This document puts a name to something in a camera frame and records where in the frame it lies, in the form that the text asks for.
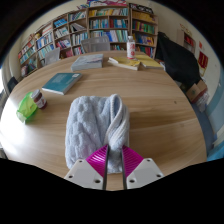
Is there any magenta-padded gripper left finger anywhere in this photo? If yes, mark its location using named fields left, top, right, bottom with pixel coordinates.
left=64, top=143, right=110, bottom=191

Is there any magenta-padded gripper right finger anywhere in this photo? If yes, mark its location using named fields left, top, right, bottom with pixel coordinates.
left=121, top=145, right=165, bottom=191

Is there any light grey waffle towel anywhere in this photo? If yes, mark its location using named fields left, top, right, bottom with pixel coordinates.
left=64, top=93, right=131, bottom=175

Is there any red-lidded glass jar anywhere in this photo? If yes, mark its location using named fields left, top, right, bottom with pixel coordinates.
left=30, top=89, right=48, bottom=110

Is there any green plastic bag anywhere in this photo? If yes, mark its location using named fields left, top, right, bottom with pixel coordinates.
left=15, top=91, right=38, bottom=124

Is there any teal book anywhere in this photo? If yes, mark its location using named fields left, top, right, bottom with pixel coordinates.
left=41, top=72, right=83, bottom=96

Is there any cardboard box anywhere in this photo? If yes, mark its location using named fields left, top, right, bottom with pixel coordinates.
left=185, top=79, right=208, bottom=104

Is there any yellow book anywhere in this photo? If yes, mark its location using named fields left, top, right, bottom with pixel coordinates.
left=134, top=53, right=165, bottom=70
left=107, top=55, right=142, bottom=72

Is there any grey book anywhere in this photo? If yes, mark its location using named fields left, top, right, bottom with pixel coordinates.
left=70, top=53, right=104, bottom=72

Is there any black office chair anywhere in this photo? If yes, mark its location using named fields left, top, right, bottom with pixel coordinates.
left=6, top=76, right=19, bottom=94

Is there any black jacket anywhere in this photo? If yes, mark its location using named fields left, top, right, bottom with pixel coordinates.
left=154, top=31, right=203, bottom=93

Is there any grey mesh chair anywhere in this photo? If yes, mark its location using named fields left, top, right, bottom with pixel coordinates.
left=44, top=47, right=62, bottom=66
left=80, top=35, right=111, bottom=54

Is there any white plastic bottle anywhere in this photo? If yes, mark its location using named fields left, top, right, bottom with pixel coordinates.
left=126, top=35, right=137, bottom=60

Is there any wooden bookshelf with books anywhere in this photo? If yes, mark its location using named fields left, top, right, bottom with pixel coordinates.
left=18, top=1, right=159, bottom=78

